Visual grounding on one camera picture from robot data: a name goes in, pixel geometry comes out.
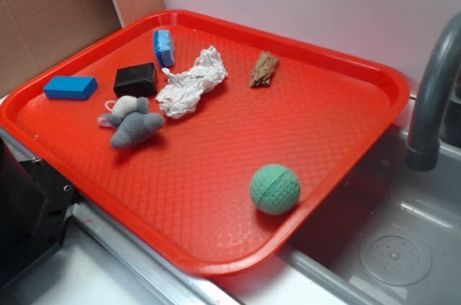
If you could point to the green dimpled ball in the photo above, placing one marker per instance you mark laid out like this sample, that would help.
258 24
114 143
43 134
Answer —
275 189

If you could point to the white crumpled cloth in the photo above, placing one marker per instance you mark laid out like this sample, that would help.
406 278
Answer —
183 91

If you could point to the brown cardboard panel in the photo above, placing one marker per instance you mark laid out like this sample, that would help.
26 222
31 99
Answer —
38 34

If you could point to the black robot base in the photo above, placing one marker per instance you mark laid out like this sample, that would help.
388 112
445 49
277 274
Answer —
36 203

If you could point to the brown wood piece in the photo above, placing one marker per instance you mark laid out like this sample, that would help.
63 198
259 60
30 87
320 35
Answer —
265 68

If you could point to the red plastic tray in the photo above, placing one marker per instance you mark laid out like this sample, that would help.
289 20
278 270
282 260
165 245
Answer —
186 192

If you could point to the blue rectangular block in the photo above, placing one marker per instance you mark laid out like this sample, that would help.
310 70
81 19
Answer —
71 87

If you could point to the grey faucet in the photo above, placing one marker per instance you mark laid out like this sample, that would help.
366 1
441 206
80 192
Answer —
436 113

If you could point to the black rectangular block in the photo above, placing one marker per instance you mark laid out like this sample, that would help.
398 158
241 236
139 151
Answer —
137 81

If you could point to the grey plush toy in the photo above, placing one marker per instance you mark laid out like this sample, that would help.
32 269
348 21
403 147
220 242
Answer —
132 120

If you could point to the blue sponge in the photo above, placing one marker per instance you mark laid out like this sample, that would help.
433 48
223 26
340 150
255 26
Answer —
163 46

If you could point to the grey plastic sink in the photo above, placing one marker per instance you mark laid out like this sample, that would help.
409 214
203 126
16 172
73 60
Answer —
385 235

